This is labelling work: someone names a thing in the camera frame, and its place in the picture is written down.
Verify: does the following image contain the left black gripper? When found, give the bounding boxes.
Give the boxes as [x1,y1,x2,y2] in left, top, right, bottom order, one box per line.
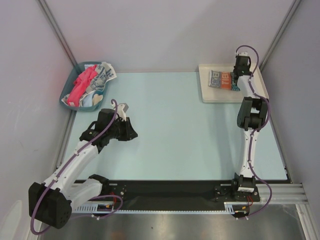
[107,117,138,142]

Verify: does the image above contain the striped rabbit text towel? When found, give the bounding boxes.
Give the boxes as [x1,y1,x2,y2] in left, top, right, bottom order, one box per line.
[208,70,240,92]

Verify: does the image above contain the pink red towel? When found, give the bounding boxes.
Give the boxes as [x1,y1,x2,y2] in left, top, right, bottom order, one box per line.
[66,64,98,107]

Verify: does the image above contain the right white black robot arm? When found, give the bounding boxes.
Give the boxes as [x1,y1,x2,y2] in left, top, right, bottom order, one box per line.
[230,52,269,202]

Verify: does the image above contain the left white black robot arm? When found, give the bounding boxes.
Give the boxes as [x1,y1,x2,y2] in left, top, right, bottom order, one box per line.
[28,103,138,235]

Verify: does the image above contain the cream plastic tray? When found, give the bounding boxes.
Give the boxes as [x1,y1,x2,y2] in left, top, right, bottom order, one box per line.
[198,63,269,103]

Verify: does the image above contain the light blue towel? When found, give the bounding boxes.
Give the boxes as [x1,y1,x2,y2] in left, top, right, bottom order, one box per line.
[81,79,95,107]

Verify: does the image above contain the white blue patterned towel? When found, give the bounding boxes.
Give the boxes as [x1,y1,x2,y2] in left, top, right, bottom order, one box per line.
[80,61,117,100]

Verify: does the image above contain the teal plastic basket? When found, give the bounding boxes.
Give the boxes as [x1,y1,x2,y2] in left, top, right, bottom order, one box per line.
[59,61,117,112]

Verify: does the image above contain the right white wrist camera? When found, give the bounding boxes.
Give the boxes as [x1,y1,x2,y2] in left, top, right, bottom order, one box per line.
[235,51,249,57]

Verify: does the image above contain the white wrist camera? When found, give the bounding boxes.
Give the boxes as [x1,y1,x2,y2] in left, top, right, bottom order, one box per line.
[235,51,249,57]
[116,103,129,121]

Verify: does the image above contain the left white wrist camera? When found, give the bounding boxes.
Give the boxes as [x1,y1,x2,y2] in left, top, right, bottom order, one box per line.
[116,103,129,121]

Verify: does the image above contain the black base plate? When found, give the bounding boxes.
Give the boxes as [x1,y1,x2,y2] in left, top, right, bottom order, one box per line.
[74,178,261,212]

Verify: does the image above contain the white slotted cable duct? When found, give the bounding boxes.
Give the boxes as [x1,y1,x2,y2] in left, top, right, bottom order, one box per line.
[72,201,249,215]

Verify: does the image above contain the aluminium frame rail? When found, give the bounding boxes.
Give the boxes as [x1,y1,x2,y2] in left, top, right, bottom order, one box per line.
[257,183,309,205]

